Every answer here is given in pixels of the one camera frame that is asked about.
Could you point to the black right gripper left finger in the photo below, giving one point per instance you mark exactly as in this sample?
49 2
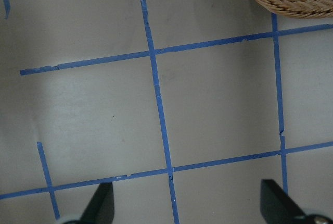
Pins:
101 206

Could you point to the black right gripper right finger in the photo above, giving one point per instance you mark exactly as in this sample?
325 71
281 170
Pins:
276 206

